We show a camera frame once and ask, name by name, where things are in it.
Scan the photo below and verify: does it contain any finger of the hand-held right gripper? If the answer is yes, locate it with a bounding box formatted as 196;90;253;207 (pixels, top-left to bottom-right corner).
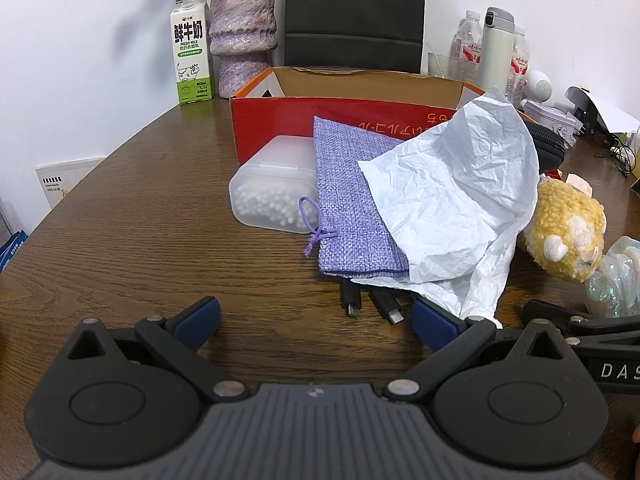
522;299;640;350

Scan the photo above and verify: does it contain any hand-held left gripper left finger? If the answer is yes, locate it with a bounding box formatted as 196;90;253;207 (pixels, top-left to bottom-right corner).
66;296;252;404

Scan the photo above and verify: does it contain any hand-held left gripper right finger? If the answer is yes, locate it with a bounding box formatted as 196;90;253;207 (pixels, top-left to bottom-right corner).
383;297;570;404

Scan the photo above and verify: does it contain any iridescent shiny wrapper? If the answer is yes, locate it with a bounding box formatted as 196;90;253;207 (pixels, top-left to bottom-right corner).
585;238;640;319

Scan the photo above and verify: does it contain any black multi-head charging cable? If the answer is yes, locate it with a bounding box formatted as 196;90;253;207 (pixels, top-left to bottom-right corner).
340;279;417;326

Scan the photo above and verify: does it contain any yellow plush toy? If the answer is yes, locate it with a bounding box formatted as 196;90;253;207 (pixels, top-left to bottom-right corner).
515;175;607;282

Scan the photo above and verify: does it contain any translucent cotton swab box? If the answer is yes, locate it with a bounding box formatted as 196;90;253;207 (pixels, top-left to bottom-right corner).
228;135;321;235

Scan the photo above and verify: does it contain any purple drawstring pouch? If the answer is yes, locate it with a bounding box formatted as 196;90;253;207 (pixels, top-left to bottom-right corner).
299;116;417;281

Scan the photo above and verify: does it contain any red cardboard box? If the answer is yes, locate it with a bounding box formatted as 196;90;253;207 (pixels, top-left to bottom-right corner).
230;66;538;166

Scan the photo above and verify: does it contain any wooden desk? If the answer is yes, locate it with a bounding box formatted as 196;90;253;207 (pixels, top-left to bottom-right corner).
0;95;640;466

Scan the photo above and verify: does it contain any small pink packet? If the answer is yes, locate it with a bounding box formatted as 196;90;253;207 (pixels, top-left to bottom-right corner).
564;173;594;199

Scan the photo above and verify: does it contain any black zip pouch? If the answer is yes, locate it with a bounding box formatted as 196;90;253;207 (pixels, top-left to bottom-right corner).
524;122;569;177

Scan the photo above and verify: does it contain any white flat box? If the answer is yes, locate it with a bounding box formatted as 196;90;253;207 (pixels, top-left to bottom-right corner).
35;157;106;210

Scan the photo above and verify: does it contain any black plastic device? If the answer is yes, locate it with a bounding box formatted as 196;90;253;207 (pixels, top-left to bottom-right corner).
579;99;622;149

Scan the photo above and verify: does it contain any blue packet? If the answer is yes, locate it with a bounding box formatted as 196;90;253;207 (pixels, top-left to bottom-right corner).
0;229;27;274

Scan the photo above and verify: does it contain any white paper sheet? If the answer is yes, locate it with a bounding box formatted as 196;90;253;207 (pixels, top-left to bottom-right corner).
565;86;640;134

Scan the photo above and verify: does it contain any white round speaker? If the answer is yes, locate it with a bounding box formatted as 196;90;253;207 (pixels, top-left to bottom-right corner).
522;69;554;102

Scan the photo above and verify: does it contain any clear plastic container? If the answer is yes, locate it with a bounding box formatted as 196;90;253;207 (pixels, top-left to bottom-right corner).
426;52;465;81

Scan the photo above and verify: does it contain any green white milk carton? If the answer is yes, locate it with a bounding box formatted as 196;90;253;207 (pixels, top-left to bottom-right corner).
170;0;215;106

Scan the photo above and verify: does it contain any clear water bottle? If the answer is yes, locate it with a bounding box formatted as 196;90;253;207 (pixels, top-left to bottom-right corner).
506;25;531;107
452;9;484;84

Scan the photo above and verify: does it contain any white thermos flask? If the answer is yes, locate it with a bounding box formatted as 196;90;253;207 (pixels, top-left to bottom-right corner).
477;7;516;96

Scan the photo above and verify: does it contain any purple textured vase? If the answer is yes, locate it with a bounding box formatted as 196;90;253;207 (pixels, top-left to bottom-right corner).
208;0;277;100

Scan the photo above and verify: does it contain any black paper bag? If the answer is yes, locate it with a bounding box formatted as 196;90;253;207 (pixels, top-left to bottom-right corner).
283;0;427;75

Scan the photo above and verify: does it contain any tangled black cable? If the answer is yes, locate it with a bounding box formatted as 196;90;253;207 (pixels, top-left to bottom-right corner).
596;141;639;179

